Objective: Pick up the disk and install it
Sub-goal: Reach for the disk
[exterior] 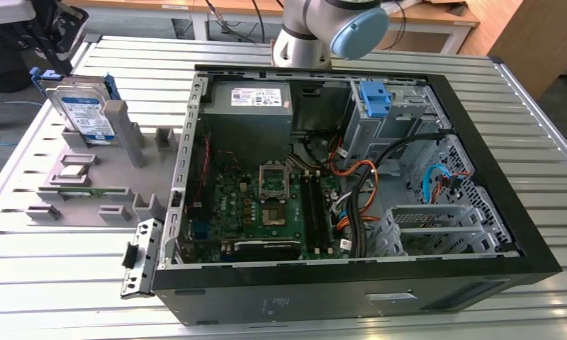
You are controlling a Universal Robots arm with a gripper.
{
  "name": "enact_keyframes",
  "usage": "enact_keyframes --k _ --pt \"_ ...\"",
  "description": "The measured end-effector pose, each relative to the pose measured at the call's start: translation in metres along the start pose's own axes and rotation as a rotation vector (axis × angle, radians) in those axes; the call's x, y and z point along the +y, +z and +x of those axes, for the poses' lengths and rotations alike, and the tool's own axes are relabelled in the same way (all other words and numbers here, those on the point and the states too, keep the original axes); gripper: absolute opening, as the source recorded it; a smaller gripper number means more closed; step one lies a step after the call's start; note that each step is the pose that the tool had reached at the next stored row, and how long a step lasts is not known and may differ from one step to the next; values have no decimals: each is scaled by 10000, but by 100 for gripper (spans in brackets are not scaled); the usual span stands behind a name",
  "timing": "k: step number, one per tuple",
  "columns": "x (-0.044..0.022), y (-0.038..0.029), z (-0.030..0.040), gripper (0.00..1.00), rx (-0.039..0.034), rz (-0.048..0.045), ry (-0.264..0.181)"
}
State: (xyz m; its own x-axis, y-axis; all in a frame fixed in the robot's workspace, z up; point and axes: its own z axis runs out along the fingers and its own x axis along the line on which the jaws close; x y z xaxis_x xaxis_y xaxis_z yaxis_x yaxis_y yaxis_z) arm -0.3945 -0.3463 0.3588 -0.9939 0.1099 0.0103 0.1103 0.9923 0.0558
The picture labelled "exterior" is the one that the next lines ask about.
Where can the hard disk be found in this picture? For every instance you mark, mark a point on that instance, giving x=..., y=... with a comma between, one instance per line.
x=83, y=113

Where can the metal disk bay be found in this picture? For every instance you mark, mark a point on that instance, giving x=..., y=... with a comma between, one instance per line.
x=440, y=230

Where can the grey table corner cap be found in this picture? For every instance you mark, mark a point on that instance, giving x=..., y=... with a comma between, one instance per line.
x=91, y=38

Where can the wooden desk white legs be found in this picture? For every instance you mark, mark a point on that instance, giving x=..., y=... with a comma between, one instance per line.
x=147, y=4
x=430, y=16

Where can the black mesh bin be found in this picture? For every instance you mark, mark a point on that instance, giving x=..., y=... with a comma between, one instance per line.
x=10, y=78

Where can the silver CPU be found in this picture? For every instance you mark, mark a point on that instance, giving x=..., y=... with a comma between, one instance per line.
x=75, y=171

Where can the grey parts rack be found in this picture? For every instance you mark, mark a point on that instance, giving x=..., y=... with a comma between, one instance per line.
x=118, y=184

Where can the grey power supply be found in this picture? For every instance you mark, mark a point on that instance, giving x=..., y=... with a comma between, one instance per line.
x=246, y=120

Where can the green RAM stick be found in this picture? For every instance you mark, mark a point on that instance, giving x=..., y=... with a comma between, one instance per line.
x=83, y=192

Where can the green motherboard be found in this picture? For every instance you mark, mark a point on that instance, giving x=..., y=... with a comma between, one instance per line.
x=232, y=219

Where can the blue drive latch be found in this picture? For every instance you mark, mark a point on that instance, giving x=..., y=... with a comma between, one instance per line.
x=374, y=101

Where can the CPU socket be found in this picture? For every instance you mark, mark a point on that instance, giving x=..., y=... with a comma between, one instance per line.
x=274, y=215

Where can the black graphics card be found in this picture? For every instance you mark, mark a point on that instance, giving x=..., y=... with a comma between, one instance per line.
x=265, y=248

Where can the metal optical drive cage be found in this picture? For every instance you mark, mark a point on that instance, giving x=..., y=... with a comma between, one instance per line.
x=406, y=117

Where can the black PC case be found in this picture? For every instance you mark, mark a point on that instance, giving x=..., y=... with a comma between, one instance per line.
x=312, y=297

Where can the wooden cabinet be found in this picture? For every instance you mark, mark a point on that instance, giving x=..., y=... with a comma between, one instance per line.
x=539, y=35

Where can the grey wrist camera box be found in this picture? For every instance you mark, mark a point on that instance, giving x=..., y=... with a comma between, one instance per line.
x=5, y=10

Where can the metal card retention bracket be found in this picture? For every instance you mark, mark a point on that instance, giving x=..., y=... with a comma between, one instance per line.
x=145, y=248

